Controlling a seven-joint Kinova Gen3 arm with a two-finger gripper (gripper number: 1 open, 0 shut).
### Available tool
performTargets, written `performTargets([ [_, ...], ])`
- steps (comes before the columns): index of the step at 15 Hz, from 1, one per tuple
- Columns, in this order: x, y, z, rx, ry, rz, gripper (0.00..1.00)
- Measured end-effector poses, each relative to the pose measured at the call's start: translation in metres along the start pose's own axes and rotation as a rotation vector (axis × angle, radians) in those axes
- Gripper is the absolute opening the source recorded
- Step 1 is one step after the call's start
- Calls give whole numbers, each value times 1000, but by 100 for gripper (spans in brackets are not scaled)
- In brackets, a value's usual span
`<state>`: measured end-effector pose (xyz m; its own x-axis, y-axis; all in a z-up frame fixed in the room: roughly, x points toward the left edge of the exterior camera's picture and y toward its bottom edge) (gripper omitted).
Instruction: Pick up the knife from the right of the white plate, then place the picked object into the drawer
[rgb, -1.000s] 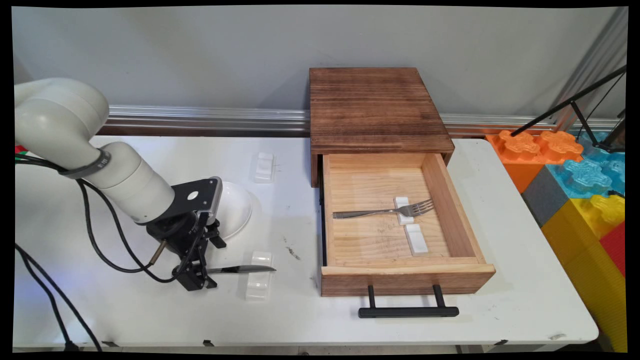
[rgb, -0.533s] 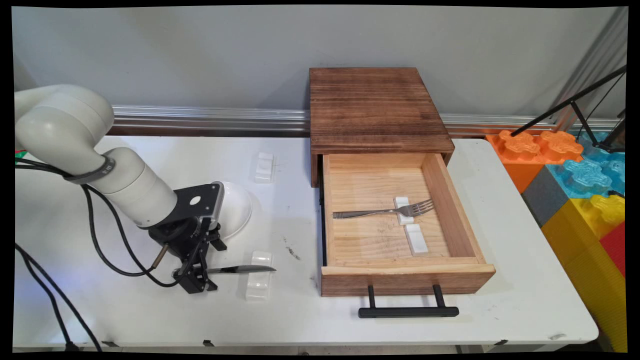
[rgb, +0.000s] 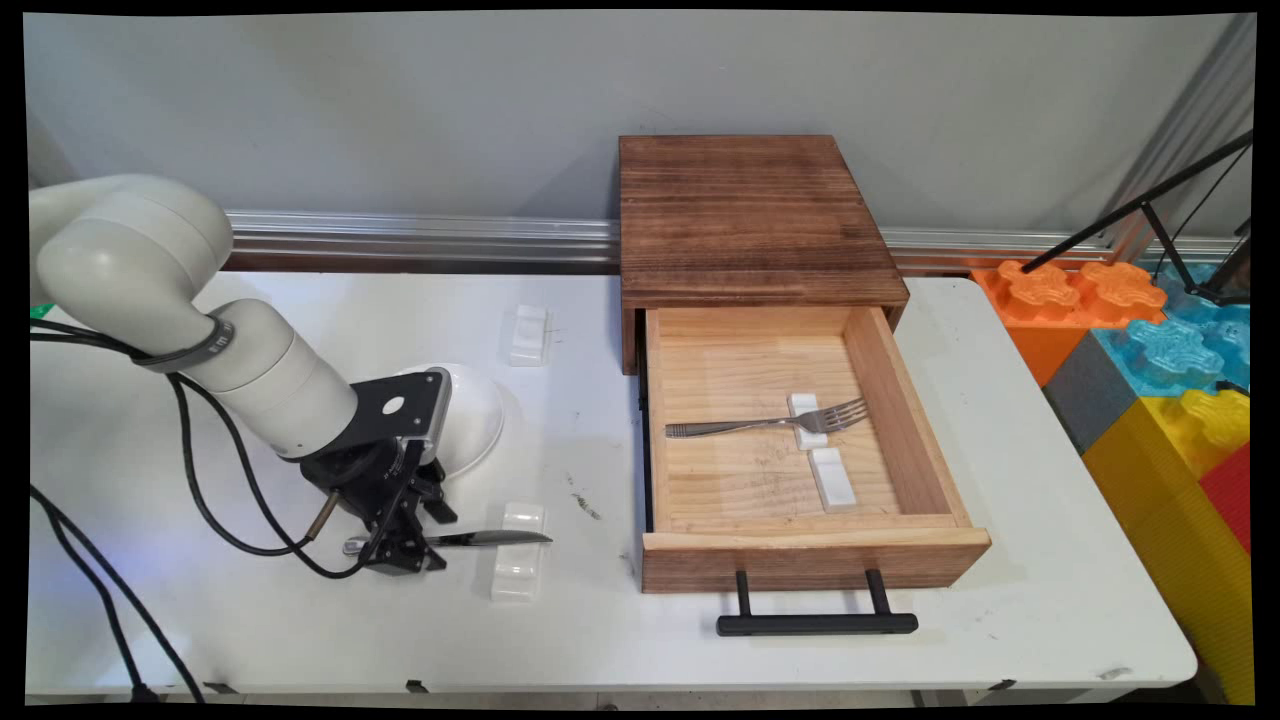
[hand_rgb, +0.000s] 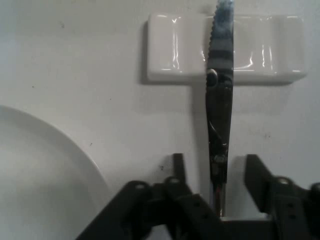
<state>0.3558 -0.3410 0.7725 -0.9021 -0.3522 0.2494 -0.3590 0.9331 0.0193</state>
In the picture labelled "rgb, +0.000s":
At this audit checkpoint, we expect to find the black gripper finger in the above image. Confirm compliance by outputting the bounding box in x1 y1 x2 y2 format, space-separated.
358 492 449 578
412 483 461 528

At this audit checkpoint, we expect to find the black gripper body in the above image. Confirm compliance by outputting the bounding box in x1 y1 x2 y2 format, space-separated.
298 438 448 523

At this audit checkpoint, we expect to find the steel table knife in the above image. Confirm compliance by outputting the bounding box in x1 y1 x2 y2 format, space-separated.
343 529 554 557

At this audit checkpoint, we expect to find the clear rest near knife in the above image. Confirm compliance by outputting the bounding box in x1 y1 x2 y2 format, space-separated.
498 502 547 561

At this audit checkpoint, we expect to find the white ceramic plate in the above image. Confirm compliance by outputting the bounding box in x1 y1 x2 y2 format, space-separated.
395 362 505 481

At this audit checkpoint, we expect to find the white ceramic cutlery rest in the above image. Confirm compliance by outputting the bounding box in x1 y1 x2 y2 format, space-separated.
489 560 541 604
808 447 858 514
787 392 829 451

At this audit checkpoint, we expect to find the clear rest at back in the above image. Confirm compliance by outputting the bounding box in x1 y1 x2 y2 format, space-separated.
507 303 551 368

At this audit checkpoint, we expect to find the light wooden drawer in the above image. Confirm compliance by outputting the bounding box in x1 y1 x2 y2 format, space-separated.
638 303 993 596

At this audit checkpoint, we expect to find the steel fork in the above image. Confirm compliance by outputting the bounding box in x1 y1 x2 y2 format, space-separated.
664 397 869 440

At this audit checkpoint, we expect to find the orange foam block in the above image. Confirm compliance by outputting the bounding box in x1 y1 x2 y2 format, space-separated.
970 258 1171 386

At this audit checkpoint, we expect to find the gray foam block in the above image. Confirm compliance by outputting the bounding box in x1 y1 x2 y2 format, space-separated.
1042 330 1141 456

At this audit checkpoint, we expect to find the blue foam block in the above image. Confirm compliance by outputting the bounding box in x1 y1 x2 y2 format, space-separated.
1090 262 1253 396

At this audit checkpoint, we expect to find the black tripod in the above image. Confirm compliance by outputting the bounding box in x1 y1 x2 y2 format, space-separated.
1020 130 1256 306

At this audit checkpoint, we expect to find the red foam block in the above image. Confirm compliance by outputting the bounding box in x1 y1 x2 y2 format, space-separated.
1198 445 1253 551

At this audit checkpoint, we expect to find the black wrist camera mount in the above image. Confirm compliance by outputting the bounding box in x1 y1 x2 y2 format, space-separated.
348 367 453 467

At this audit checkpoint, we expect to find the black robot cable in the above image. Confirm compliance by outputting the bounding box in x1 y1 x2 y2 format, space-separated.
28 318 346 704
28 318 369 704

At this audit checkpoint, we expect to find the black velcro strap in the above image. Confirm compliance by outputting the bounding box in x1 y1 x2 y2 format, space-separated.
135 316 237 374

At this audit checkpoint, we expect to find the aluminium rail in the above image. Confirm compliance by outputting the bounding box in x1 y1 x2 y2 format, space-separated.
222 208 1246 268

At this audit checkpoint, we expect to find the black drawer handle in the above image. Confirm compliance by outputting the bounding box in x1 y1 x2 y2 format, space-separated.
714 568 919 638

